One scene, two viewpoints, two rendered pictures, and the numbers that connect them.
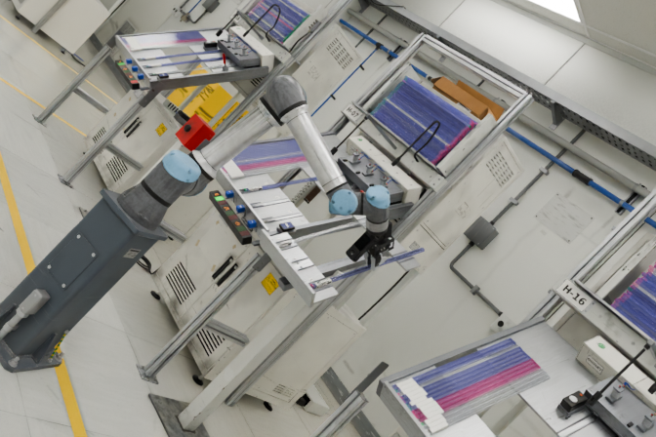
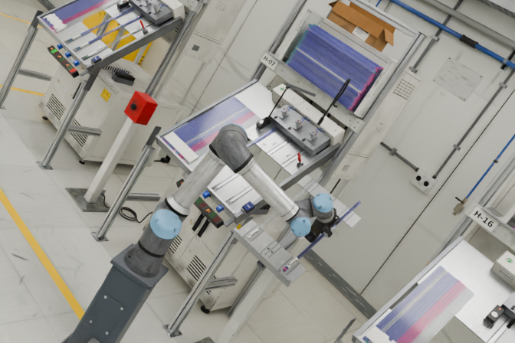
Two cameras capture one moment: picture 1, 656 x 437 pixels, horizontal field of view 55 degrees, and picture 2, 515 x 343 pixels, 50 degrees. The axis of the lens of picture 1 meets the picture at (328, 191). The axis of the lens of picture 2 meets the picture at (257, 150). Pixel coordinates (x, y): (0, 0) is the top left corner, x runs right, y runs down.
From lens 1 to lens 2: 0.87 m
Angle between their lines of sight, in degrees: 17
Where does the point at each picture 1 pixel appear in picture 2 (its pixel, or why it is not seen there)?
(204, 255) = not seen: hidden behind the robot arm
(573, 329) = (484, 234)
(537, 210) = (434, 74)
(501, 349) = (434, 279)
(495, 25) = not seen: outside the picture
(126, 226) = (139, 284)
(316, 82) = (224, 12)
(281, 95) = (231, 157)
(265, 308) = (243, 254)
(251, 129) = (210, 174)
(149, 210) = (152, 265)
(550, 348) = (470, 265)
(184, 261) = not seen: hidden behind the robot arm
